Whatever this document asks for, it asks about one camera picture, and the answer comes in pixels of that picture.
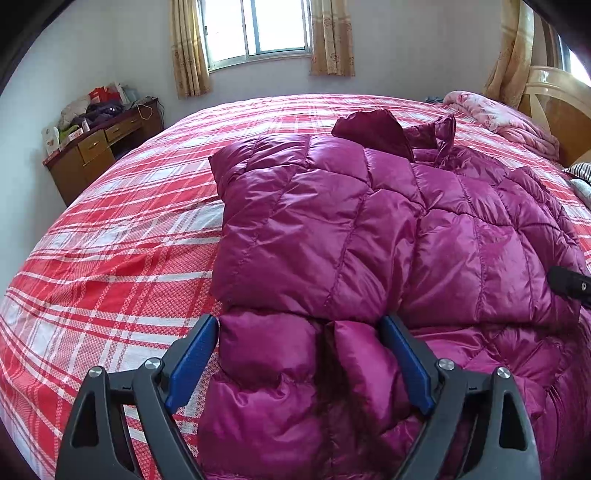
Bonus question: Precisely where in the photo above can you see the magenta quilted down jacket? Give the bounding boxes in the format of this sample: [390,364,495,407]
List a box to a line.
[197,110,590,479]

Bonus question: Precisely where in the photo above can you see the grey patterned pillow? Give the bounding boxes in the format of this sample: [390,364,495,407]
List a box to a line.
[570,178,591,209]

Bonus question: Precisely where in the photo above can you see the black white striped pillow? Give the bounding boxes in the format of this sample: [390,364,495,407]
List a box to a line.
[563,162,591,183]

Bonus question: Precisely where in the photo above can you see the pink floral folded quilt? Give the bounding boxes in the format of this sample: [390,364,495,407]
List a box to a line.
[443,91,560,162]

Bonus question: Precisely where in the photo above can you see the red white plaid bed sheet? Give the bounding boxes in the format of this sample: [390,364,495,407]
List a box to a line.
[1,95,590,479]

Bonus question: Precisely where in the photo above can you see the cream and wood headboard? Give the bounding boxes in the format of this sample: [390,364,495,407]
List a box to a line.
[519,66,591,167]

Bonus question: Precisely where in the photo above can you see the beige curtain by headboard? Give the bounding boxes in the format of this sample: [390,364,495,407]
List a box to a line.
[483,0,535,109]

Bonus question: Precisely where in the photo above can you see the window behind headboard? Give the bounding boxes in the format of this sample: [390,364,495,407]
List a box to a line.
[542,21,591,86]

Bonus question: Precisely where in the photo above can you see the brown wooden desk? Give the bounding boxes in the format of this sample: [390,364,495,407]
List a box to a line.
[44,97,163,206]

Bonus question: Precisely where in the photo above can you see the right beige curtain panel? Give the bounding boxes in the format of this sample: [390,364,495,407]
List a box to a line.
[311,0,356,77]

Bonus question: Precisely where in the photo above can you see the beige curtain panel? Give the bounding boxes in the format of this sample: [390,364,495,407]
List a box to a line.
[311,0,356,77]
[169,0,211,99]

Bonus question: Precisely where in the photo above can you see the clutter pile on desk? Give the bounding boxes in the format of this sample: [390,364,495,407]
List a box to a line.
[42,82,139,157]

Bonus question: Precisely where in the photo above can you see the left beige curtain panel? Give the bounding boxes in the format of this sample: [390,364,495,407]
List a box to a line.
[169,0,211,99]

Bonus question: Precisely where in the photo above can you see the sliding window beside desk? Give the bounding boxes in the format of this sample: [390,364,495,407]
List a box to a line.
[197,0,311,70]

